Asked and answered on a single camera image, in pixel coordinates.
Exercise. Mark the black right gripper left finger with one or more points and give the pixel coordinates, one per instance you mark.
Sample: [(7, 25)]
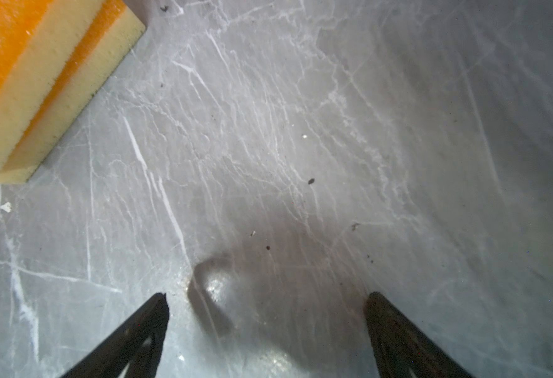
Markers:
[(134, 348)]

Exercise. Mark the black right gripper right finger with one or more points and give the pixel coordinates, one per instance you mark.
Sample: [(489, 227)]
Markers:
[(400, 348)]

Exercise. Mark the orange scrub sponge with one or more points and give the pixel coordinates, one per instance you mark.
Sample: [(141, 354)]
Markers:
[(37, 39), (113, 33)]

